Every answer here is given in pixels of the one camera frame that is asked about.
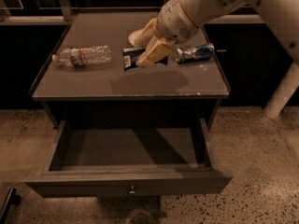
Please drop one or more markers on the crushed blue silver can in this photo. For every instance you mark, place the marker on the crushed blue silver can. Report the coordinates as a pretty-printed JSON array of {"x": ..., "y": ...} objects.
[{"x": 186, "y": 54}]

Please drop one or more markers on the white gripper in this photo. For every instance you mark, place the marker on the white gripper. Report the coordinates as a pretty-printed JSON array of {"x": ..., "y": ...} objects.
[{"x": 175, "y": 22}]

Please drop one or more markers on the black object at floor corner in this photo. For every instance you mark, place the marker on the black object at floor corner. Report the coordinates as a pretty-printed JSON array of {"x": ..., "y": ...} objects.
[{"x": 12, "y": 197}]

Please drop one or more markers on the small metal drawer knob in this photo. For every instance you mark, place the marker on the small metal drawer knob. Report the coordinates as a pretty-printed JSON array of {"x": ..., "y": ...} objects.
[{"x": 131, "y": 191}]

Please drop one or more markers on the white paper bowl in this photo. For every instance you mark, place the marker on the white paper bowl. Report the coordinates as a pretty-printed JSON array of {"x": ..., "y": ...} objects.
[{"x": 135, "y": 38}]

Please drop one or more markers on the grey cabinet with flat top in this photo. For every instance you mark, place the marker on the grey cabinet with flat top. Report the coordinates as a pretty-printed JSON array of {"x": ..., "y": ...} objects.
[{"x": 110, "y": 81}]

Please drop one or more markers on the open grey top drawer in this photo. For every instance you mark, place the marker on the open grey top drawer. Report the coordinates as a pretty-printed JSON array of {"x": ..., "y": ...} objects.
[{"x": 98, "y": 161}]

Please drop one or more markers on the clear plastic water bottle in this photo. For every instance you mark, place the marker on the clear plastic water bottle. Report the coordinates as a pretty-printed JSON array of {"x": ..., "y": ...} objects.
[{"x": 82, "y": 56}]

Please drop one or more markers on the dark blue rxbar wrapper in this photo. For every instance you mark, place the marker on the dark blue rxbar wrapper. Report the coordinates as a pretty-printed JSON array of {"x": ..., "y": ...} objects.
[{"x": 130, "y": 57}]

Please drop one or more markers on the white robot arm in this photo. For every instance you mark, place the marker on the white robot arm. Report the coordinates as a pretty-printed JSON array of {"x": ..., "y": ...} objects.
[{"x": 281, "y": 17}]

